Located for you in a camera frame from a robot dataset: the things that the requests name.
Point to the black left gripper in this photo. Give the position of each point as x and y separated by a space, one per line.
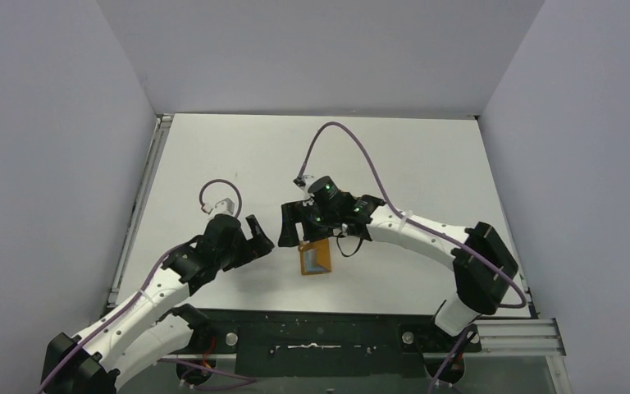
253 249

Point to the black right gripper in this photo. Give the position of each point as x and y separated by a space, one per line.
299 218

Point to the orange leather card holder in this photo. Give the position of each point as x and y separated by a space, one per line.
315 257

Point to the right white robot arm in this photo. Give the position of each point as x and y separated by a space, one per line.
483 267

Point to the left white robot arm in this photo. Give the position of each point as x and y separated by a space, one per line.
101 357

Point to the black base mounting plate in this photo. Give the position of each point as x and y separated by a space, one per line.
251 345

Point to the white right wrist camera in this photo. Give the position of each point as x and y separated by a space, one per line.
305 181

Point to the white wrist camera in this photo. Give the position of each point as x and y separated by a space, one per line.
305 181
225 206

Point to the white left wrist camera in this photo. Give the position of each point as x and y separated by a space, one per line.
225 206

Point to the aluminium side rail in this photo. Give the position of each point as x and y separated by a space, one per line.
159 137

